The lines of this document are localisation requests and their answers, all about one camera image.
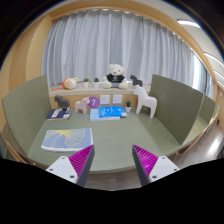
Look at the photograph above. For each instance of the pink wooden horse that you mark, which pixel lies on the pink wooden horse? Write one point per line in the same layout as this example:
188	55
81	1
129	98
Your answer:
82	105

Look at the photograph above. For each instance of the dark navy book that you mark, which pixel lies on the dark navy book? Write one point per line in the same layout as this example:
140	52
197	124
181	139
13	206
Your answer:
56	114

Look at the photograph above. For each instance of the small potted plant right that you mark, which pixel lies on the small potted plant right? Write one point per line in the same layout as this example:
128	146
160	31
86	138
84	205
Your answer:
96	82

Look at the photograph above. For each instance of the folded blue yellow towel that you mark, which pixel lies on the folded blue yellow towel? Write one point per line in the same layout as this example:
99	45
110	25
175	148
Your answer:
69	140

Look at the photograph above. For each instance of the white wooden horse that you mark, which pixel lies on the white wooden horse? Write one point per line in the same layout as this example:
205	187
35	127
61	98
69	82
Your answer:
145	100

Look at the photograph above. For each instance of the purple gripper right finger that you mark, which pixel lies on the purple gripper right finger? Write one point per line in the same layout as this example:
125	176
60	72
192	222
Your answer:
151	168

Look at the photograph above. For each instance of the white wall socket left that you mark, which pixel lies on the white wall socket left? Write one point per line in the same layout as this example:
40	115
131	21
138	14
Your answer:
104	99

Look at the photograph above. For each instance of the purple round number sign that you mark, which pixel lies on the purple round number sign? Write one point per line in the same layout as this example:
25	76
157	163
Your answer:
94	102

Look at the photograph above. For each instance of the white teddy bear black shirt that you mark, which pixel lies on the white teddy bear black shirt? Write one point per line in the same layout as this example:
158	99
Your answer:
115	78

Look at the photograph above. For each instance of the white wall socket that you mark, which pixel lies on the white wall socket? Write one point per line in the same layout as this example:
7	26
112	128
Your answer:
104	99
117	99

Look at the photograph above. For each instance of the white grey curtain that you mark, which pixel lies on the white grey curtain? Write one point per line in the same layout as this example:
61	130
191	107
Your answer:
85	44

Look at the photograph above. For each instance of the green left partition panel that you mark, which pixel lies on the green left partition panel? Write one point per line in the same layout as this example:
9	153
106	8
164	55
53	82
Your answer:
26	108

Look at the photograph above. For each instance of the dark grey wooden horse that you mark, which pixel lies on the dark grey wooden horse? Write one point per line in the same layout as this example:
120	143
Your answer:
62	103

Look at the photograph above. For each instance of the small black horse figure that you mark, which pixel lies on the small black horse figure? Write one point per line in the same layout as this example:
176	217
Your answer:
135	81

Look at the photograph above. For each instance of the white wall socket right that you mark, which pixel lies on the white wall socket right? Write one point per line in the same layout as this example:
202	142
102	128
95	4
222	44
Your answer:
117	99

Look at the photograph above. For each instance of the green partition panel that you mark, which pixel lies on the green partition panel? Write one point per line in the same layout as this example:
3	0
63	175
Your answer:
178	105
26	108

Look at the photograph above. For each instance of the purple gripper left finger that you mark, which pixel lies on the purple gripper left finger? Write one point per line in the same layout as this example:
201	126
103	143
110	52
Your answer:
74	168

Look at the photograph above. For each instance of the wooden window shelf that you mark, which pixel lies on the wooden window shelf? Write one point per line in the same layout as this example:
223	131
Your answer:
89	90

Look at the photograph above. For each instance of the light blue book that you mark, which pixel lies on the light blue book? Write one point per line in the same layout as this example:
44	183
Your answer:
98	115

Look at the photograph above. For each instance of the green right partition panel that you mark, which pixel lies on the green right partition panel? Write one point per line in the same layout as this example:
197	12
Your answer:
178	105

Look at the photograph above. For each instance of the small potted plant on table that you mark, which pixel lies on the small potted plant on table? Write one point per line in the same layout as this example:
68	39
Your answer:
128	106

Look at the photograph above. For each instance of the orange white plush toy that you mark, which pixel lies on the orange white plush toy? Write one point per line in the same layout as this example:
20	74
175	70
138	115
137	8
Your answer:
70	83

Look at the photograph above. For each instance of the small potted plant left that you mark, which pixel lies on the small potted plant left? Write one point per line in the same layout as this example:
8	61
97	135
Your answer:
86	82

